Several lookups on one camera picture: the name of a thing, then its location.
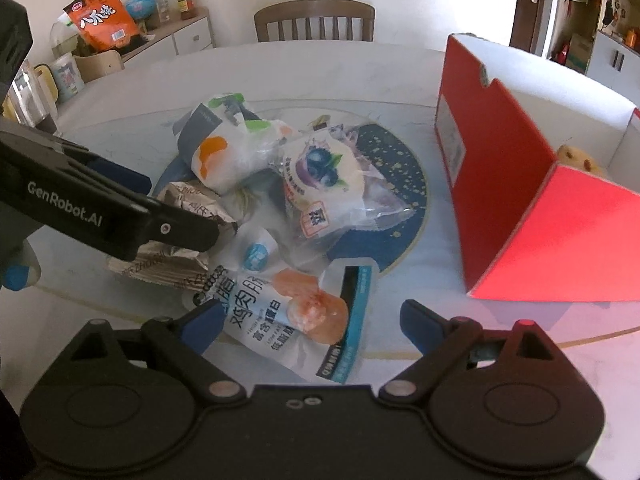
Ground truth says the orange snack bag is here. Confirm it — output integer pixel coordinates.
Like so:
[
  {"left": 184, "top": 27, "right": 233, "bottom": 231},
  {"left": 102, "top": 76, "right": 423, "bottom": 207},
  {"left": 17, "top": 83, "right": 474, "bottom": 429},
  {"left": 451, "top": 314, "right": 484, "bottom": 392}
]
[{"left": 63, "top": 0, "right": 137, "bottom": 53}]

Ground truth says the white marble desktop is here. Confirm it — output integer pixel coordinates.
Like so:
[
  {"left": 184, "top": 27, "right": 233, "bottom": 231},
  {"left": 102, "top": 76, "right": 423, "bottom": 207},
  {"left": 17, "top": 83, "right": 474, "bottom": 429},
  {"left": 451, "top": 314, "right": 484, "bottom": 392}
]
[{"left": 0, "top": 42, "right": 640, "bottom": 461}]

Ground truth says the brown wooden chair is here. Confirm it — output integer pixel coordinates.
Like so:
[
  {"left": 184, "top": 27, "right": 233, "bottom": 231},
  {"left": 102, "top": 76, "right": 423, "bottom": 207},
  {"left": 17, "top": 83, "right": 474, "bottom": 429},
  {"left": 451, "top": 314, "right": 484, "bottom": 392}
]
[{"left": 254, "top": 0, "right": 376, "bottom": 43}]

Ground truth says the round glass turntable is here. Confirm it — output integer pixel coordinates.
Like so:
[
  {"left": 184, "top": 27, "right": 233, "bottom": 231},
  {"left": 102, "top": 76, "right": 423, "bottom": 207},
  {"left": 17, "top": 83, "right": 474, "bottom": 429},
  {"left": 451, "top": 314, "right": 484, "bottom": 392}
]
[{"left": 30, "top": 95, "right": 640, "bottom": 361}]

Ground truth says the person's left hand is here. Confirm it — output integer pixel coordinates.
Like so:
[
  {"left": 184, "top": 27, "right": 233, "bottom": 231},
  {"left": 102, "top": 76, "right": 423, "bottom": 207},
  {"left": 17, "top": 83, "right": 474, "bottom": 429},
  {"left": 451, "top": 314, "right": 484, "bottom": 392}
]
[{"left": 0, "top": 232, "right": 42, "bottom": 292}]

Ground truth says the red cardboard shoe box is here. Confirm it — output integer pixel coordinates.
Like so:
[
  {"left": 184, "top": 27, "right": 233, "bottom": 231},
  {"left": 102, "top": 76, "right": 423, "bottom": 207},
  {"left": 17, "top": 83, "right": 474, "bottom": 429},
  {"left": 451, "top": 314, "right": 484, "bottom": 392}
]
[{"left": 434, "top": 32, "right": 640, "bottom": 303}]

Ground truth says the silver foil snack packet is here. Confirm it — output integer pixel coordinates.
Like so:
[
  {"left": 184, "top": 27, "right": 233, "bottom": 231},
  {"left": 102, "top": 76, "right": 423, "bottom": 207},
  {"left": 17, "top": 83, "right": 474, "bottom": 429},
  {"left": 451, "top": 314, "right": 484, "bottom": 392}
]
[{"left": 106, "top": 180, "right": 240, "bottom": 292}]

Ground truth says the small white packet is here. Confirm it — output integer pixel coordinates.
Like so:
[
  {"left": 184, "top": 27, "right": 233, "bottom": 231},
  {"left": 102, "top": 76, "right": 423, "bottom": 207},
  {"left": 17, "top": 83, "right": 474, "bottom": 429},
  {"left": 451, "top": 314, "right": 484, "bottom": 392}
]
[{"left": 235, "top": 225, "right": 279, "bottom": 274}]

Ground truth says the blue round toy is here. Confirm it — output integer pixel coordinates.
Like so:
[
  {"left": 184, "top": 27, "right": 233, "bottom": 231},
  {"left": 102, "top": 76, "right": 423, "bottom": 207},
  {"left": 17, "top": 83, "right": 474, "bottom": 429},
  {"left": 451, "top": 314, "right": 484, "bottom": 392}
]
[{"left": 125, "top": 0, "right": 157, "bottom": 21}]

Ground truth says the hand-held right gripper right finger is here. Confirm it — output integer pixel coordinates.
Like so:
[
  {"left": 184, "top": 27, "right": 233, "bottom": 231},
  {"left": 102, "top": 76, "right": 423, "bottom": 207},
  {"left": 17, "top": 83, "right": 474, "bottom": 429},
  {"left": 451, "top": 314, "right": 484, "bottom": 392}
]
[{"left": 380, "top": 299, "right": 566, "bottom": 401}]

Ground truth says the yellow plush toy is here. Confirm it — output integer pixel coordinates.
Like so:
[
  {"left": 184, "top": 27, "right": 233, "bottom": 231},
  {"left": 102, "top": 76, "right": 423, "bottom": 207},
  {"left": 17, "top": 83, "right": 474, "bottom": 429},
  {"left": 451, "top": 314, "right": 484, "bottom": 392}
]
[{"left": 557, "top": 144, "right": 609, "bottom": 177}]

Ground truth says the white chicken sausage packet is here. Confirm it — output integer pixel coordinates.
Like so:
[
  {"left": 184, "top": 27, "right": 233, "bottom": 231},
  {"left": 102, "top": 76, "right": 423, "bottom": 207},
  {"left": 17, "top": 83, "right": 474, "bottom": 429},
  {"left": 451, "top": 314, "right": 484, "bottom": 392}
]
[{"left": 187, "top": 257, "right": 377, "bottom": 386}]

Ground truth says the white tissue pack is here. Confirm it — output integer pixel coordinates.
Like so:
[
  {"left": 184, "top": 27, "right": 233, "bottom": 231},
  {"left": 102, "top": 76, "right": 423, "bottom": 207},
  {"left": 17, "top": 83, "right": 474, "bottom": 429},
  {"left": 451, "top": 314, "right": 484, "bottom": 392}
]
[{"left": 175, "top": 92, "right": 301, "bottom": 193}]

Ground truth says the dark blue speckled round mat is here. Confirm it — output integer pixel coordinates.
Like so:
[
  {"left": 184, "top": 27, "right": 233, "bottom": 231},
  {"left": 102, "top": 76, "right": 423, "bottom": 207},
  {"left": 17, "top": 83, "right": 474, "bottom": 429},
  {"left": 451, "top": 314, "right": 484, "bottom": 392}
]
[{"left": 295, "top": 122, "right": 431, "bottom": 275}]

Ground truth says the clear glass jar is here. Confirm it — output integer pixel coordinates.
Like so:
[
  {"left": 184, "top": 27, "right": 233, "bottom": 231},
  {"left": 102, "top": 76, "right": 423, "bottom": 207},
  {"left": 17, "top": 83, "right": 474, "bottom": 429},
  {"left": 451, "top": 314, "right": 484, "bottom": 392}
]
[{"left": 9, "top": 60, "right": 53, "bottom": 128}]

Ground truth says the brown cardboard box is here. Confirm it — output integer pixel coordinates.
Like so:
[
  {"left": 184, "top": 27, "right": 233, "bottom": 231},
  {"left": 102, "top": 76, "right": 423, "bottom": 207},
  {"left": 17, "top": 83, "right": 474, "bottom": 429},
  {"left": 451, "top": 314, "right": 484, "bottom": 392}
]
[{"left": 569, "top": 34, "right": 592, "bottom": 73}]

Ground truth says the white double-door cabinet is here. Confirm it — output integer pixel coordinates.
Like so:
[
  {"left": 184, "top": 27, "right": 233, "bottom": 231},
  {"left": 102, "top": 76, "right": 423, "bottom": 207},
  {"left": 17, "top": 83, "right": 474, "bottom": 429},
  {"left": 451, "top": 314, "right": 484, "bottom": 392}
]
[{"left": 586, "top": 29, "right": 640, "bottom": 107}]

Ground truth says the white plastic tub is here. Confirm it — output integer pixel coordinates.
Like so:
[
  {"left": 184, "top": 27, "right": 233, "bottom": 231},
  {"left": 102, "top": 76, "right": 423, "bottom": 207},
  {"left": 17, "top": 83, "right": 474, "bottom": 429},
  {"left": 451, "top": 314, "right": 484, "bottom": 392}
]
[{"left": 49, "top": 52, "right": 84, "bottom": 104}]

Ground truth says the blueberry cake packet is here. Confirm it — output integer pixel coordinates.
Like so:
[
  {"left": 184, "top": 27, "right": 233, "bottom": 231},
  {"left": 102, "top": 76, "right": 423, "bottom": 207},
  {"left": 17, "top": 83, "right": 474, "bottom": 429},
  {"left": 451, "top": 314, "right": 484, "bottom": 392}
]
[{"left": 270, "top": 125, "right": 407, "bottom": 242}]

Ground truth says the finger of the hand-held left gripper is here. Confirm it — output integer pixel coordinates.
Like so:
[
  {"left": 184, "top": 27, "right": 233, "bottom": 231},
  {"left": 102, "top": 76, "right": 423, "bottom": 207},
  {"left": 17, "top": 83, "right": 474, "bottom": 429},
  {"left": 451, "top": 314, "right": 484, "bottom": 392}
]
[
  {"left": 50, "top": 137, "right": 152, "bottom": 197},
  {"left": 142, "top": 197, "right": 222, "bottom": 261}
]

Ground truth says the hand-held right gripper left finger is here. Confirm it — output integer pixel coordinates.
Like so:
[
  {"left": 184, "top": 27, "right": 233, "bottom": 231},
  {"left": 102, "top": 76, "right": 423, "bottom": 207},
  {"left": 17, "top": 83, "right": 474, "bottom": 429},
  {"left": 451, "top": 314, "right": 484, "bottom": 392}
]
[{"left": 72, "top": 301, "right": 248, "bottom": 401}]

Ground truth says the brown wooden door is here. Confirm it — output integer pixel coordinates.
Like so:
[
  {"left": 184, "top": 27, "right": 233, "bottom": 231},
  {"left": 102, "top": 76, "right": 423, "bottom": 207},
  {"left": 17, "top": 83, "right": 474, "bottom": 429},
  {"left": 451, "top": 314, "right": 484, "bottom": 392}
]
[{"left": 510, "top": 0, "right": 557, "bottom": 53}]

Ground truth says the white sideboard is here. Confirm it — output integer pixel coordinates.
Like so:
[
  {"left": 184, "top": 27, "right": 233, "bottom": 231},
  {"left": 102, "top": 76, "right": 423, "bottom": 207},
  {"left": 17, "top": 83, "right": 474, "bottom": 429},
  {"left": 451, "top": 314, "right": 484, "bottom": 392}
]
[{"left": 50, "top": 7, "right": 216, "bottom": 106}]

